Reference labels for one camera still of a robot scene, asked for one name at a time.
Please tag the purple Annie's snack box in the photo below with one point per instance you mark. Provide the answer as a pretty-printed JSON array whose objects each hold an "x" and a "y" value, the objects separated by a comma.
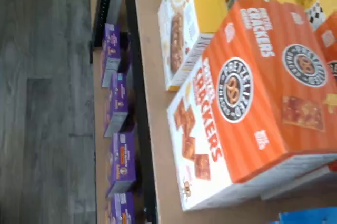
[
  {"x": 118, "y": 95},
  {"x": 111, "y": 42},
  {"x": 122, "y": 155},
  {"x": 122, "y": 210}
]

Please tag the wooden shelf board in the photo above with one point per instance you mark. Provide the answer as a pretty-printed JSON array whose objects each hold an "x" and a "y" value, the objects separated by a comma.
[
  {"x": 150, "y": 50},
  {"x": 98, "y": 129}
]

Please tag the orange pretzel crackers box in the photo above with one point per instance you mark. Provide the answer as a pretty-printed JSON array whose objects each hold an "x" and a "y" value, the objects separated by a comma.
[
  {"x": 250, "y": 37},
  {"x": 329, "y": 39}
]

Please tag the blue white pretzel crackers box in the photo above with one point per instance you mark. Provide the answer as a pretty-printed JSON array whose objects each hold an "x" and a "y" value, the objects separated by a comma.
[{"x": 308, "y": 217}]

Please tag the black metal shelf frame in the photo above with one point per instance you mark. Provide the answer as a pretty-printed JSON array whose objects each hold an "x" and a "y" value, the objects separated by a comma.
[{"x": 142, "y": 102}]

